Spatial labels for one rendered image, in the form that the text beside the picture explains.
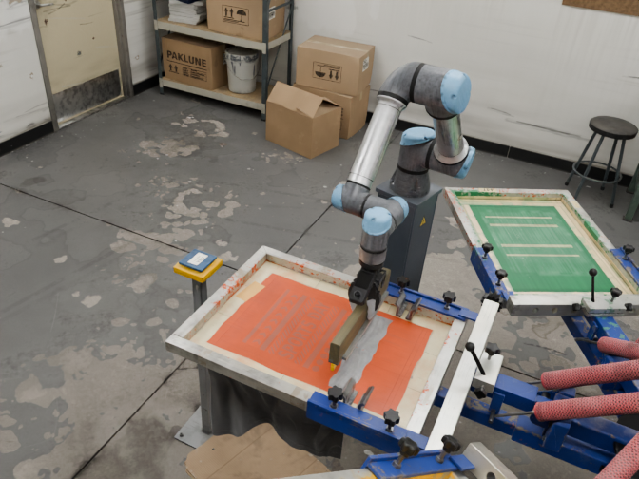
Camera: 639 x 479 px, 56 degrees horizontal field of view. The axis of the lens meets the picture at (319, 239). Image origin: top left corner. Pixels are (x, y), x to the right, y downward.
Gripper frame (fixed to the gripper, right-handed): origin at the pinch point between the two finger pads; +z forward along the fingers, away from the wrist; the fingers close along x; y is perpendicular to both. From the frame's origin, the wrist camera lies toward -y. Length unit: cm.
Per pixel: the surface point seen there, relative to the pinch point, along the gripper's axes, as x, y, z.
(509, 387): -45.8, -1.4, 5.1
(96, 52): 364, 273, 60
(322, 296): 20.3, 17.6, 13.7
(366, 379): -7.5, -10.6, 13.6
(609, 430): -73, -1, 7
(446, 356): -26.4, 6.8, 10.2
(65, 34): 364, 241, 37
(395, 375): -14.5, -5.0, 13.7
